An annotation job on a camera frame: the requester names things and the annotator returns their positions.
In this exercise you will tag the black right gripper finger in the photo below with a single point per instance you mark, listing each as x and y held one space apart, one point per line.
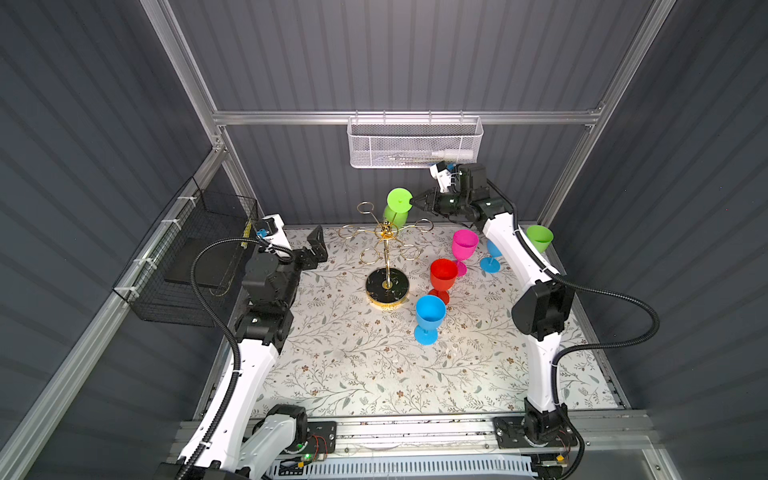
425 196
426 207

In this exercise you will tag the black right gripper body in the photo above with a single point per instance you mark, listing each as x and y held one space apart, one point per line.
451 204

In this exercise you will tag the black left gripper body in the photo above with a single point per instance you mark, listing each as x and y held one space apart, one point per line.
304 263

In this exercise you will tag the green wine glass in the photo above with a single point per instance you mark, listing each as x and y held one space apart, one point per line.
398 205
540 236

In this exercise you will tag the pink wine glass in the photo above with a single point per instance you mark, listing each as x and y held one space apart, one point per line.
464 245

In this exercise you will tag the red wine glass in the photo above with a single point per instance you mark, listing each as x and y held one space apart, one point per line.
443 274

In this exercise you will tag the blue wine glass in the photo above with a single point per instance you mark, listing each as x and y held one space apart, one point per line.
491 263
430 313

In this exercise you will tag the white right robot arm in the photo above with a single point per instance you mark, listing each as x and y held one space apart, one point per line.
544 306

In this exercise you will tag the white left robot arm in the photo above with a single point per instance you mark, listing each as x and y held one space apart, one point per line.
219 448

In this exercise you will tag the white vented cover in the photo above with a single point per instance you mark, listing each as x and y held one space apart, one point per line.
487 466

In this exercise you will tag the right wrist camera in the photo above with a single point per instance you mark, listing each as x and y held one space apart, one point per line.
444 173

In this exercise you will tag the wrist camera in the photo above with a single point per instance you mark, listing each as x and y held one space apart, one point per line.
444 173
271 228

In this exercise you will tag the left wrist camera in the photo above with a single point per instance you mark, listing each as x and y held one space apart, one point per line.
271 228

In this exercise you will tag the white mesh wall basket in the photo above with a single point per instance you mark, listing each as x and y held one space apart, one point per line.
408 142

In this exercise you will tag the gold wire glass rack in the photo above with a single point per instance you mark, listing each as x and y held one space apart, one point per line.
386 287

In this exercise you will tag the black wire side basket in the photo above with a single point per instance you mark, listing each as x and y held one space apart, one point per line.
188 274

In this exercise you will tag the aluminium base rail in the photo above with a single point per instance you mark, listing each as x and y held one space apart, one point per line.
441 434

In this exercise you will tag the aluminium corner frame post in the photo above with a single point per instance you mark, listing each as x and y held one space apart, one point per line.
224 155

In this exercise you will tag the right aluminium corner post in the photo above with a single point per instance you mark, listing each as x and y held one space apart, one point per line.
634 56

